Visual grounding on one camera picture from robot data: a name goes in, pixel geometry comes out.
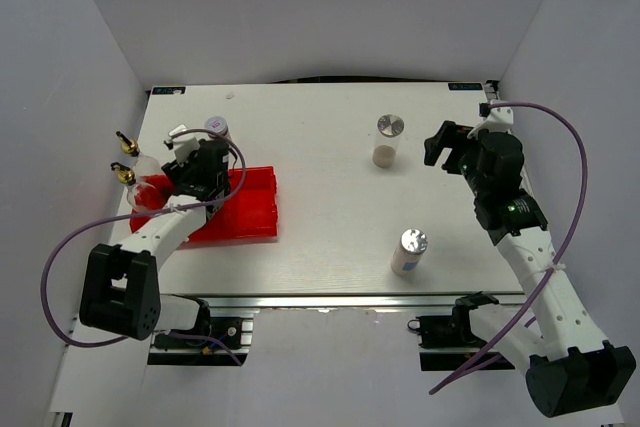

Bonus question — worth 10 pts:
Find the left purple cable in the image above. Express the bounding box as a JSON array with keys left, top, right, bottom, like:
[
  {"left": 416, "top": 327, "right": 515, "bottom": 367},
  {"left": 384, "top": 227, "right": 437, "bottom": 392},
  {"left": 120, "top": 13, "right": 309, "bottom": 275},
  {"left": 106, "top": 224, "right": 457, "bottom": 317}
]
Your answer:
[{"left": 39, "top": 129, "right": 247, "bottom": 366}]

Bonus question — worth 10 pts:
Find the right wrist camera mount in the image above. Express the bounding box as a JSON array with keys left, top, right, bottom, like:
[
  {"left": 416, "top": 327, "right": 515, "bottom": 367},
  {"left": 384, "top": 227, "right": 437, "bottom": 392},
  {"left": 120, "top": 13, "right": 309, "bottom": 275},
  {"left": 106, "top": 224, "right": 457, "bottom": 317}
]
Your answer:
[{"left": 467, "top": 102, "right": 514, "bottom": 139}]

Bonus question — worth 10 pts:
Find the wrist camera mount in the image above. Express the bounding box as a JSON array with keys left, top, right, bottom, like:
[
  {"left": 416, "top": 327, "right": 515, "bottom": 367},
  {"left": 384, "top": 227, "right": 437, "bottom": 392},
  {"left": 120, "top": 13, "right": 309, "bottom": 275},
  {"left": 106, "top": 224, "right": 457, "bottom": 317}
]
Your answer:
[
  {"left": 467, "top": 102, "right": 514, "bottom": 139},
  {"left": 163, "top": 124, "right": 200, "bottom": 165}
]

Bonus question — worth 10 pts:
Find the purple cable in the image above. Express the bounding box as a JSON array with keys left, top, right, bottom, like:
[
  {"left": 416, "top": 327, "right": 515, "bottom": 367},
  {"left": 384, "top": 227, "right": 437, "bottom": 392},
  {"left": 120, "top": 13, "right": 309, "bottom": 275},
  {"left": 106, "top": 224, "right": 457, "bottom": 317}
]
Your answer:
[
  {"left": 428, "top": 101, "right": 589, "bottom": 395},
  {"left": 39, "top": 129, "right": 247, "bottom": 366}
]

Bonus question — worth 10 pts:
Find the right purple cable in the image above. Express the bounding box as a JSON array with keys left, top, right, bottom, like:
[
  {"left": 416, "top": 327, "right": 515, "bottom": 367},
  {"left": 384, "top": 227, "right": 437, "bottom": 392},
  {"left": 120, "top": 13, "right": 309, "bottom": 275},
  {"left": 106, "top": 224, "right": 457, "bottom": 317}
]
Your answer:
[{"left": 428, "top": 101, "right": 589, "bottom": 395}]

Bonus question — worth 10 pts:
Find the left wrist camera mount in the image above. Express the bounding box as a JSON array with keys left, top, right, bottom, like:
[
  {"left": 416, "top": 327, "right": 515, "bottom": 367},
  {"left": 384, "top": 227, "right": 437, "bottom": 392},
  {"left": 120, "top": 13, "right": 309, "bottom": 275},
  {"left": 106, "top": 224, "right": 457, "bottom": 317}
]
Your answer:
[{"left": 163, "top": 124, "right": 200, "bottom": 165}]

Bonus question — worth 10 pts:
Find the clear jar with metal lid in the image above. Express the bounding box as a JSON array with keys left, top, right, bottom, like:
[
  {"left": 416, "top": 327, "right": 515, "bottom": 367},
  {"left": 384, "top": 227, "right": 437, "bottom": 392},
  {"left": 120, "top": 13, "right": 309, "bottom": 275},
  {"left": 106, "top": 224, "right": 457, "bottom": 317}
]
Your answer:
[{"left": 372, "top": 114, "right": 405, "bottom": 168}]

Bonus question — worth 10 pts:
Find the white shaker with metal lid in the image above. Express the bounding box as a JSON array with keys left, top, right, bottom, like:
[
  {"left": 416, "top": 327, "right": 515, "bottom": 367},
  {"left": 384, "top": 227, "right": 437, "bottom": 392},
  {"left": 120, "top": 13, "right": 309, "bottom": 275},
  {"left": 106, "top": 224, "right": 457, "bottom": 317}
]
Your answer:
[{"left": 390, "top": 229, "right": 428, "bottom": 276}]

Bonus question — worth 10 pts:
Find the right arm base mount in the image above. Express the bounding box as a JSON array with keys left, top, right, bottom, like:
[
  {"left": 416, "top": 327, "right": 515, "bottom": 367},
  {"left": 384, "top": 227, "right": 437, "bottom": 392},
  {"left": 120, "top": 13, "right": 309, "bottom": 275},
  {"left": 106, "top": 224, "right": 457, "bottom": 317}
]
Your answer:
[{"left": 407, "top": 292, "right": 519, "bottom": 372}]

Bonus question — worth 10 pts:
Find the red plastic organizer tray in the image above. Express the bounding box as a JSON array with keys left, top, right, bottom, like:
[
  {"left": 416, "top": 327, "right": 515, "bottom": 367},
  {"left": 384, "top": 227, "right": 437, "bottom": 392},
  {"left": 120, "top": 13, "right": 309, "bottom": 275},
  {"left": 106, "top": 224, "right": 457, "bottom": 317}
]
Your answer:
[{"left": 142, "top": 166, "right": 278, "bottom": 245}]

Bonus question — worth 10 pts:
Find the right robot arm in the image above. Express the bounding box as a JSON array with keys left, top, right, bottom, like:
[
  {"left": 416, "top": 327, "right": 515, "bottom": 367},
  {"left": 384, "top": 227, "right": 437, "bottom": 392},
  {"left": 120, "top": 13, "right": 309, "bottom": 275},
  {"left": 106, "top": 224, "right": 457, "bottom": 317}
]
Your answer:
[{"left": 424, "top": 121, "right": 636, "bottom": 418}]

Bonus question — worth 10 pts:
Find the clear glass oil bottle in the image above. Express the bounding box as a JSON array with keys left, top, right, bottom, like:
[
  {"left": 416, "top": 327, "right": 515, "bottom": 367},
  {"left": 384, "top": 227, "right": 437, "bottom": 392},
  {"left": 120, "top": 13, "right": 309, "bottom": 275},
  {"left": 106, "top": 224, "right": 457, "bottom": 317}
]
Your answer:
[{"left": 116, "top": 131, "right": 162, "bottom": 178}]

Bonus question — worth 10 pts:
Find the aluminium table rail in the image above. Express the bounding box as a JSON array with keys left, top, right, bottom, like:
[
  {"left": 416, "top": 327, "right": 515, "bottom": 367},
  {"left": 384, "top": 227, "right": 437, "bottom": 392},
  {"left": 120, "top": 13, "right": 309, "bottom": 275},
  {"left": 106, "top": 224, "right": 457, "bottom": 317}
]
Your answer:
[{"left": 483, "top": 80, "right": 500, "bottom": 101}]

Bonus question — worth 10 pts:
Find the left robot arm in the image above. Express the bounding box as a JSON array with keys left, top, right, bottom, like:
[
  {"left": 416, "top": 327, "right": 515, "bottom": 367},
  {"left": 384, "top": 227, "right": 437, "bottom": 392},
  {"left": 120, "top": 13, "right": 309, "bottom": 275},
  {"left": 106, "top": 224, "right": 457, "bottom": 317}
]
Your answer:
[{"left": 79, "top": 139, "right": 230, "bottom": 346}]

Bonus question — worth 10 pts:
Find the small dark spice jar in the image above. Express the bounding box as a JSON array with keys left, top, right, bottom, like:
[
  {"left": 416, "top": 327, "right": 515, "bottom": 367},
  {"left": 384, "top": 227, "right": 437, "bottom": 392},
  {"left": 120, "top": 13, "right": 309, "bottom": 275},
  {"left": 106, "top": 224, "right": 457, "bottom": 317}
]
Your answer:
[{"left": 204, "top": 116, "right": 232, "bottom": 139}]

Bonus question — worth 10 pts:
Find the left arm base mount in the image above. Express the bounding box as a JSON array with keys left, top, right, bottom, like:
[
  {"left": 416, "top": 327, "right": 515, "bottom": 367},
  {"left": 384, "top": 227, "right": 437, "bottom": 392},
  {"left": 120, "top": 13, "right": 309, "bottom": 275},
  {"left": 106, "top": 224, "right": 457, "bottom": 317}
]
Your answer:
[{"left": 147, "top": 308, "right": 257, "bottom": 367}]

